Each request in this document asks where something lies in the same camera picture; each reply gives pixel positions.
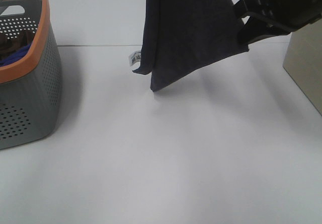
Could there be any dark navy towel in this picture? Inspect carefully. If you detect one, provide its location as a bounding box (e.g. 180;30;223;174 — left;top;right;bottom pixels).
135;0;249;92

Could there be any white towel label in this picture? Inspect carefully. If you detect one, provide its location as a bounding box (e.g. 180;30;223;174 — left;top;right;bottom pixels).
129;50;141;66

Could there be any blue cloth in basket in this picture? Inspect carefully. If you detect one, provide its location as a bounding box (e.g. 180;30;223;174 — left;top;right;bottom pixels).
1;44;31;67

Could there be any grey orange-rimmed laundry basket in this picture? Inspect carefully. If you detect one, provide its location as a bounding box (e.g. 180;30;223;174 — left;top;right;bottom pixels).
1;0;62;149

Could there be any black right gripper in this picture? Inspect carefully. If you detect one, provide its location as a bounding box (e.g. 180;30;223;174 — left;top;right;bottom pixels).
233;0;321;45

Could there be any beige fabric storage box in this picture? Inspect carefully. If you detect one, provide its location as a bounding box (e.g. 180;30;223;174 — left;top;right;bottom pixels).
283;20;322;113

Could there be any brown cloth in basket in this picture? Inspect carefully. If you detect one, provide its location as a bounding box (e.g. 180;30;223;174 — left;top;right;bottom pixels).
1;30;34;60

